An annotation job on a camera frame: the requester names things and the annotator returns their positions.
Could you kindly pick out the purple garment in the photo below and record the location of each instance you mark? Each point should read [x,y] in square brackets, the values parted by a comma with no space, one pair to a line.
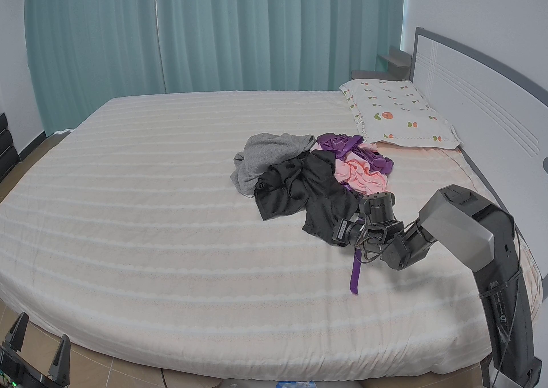
[338,144]

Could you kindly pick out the pink garment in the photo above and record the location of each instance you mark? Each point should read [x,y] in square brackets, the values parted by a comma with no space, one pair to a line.
[364,176]

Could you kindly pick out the grey garment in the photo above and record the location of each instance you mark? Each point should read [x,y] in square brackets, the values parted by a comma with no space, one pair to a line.
[269,151]

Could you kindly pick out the grey bedside table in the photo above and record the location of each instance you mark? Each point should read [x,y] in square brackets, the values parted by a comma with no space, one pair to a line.
[376,74]

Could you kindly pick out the bed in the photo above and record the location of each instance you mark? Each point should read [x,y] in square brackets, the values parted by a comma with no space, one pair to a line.
[150,215]

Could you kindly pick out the black T-shirt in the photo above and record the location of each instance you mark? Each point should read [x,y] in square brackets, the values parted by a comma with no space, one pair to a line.
[325,206]

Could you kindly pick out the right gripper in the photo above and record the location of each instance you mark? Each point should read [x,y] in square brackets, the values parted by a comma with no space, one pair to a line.
[349,232]

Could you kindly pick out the blue-green curtain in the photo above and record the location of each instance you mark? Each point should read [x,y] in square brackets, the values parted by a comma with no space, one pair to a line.
[278,18]
[94,35]

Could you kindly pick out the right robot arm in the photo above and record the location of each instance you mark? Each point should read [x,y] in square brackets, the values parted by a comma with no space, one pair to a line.
[466,223]

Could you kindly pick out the black chest of drawers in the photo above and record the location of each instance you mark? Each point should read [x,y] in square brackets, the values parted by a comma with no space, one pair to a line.
[6,146]

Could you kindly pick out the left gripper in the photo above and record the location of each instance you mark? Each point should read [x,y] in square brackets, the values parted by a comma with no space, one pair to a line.
[25,373]

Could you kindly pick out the white printed pillow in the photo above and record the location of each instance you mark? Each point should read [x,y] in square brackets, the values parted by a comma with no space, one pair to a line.
[398,114]

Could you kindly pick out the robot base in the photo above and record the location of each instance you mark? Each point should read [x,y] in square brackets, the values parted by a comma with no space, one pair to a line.
[297,385]

